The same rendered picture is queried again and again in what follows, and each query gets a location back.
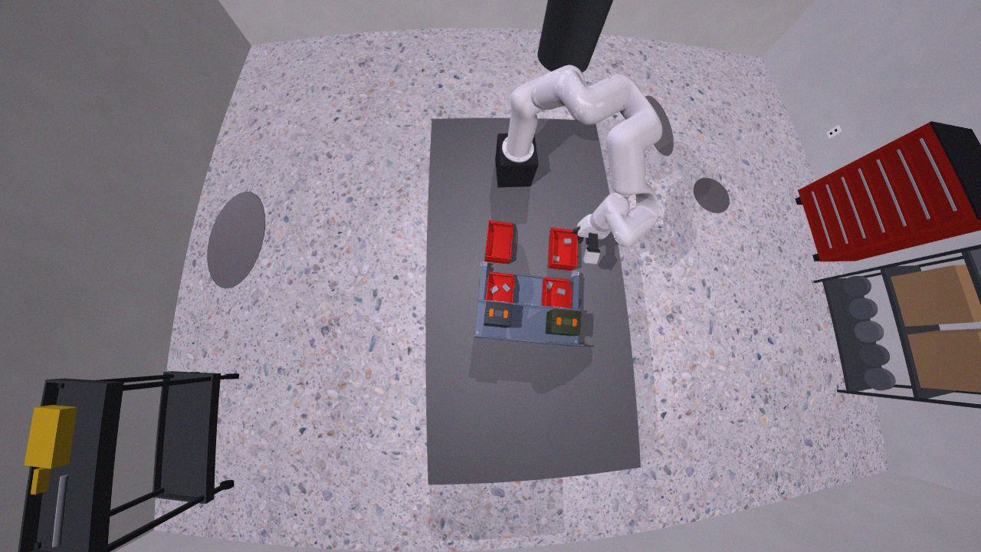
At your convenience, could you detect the red bin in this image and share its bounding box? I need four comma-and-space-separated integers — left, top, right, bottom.
485, 220, 513, 264
548, 227, 578, 271
541, 277, 572, 308
486, 272, 514, 303

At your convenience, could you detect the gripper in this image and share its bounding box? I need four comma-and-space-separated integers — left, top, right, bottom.
573, 214, 611, 244

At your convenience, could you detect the dark grey tool case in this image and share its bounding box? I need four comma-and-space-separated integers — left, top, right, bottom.
484, 301, 512, 326

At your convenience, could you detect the dark green tool case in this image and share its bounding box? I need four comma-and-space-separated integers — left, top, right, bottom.
546, 309, 581, 336

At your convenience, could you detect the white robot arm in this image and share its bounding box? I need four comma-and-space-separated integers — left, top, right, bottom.
502, 65, 662, 247

